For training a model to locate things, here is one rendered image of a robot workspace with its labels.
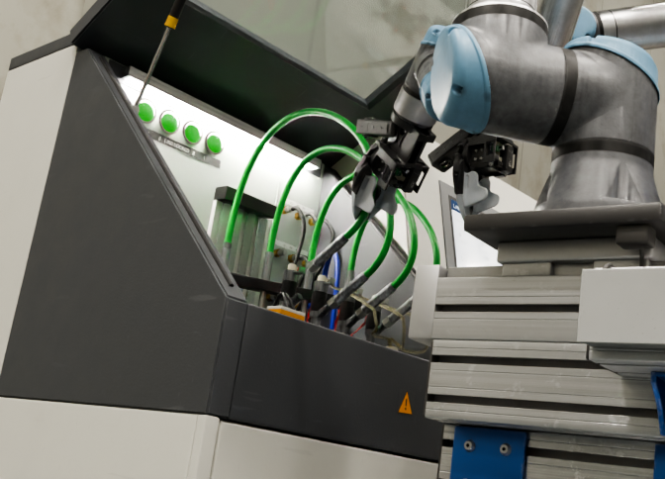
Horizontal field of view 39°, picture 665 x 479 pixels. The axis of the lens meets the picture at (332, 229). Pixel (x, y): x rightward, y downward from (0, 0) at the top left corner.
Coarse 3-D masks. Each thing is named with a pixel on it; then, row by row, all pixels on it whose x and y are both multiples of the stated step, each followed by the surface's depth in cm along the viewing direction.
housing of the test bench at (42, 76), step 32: (32, 64) 191; (64, 64) 181; (32, 96) 187; (64, 96) 177; (0, 128) 193; (32, 128) 183; (0, 160) 188; (32, 160) 178; (0, 192) 184; (32, 192) 175; (0, 224) 180; (32, 224) 171; (0, 256) 176; (0, 288) 172; (0, 320) 169; (0, 352) 165
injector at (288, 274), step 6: (288, 270) 170; (294, 270) 171; (288, 276) 170; (294, 276) 170; (282, 282) 171; (288, 282) 170; (294, 282) 170; (282, 288) 170; (288, 288) 170; (294, 288) 170; (288, 294) 169; (294, 294) 170; (300, 294) 169; (282, 300) 169; (288, 300) 169; (294, 300) 168; (300, 300) 168; (288, 306) 169; (294, 306) 169
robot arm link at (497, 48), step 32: (480, 0) 110; (512, 0) 108; (448, 32) 107; (480, 32) 106; (512, 32) 106; (544, 32) 109; (448, 64) 106; (480, 64) 104; (512, 64) 104; (544, 64) 105; (448, 96) 106; (480, 96) 104; (512, 96) 104; (544, 96) 105; (480, 128) 107; (512, 128) 107; (544, 128) 107
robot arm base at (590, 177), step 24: (576, 144) 106; (600, 144) 104; (624, 144) 104; (552, 168) 109; (576, 168) 104; (600, 168) 103; (624, 168) 103; (648, 168) 105; (552, 192) 105; (576, 192) 102; (600, 192) 101; (624, 192) 102; (648, 192) 103
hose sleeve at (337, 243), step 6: (342, 234) 164; (336, 240) 164; (342, 240) 164; (348, 240) 164; (330, 246) 165; (336, 246) 165; (324, 252) 166; (330, 252) 165; (318, 258) 166; (324, 258) 166; (318, 264) 167
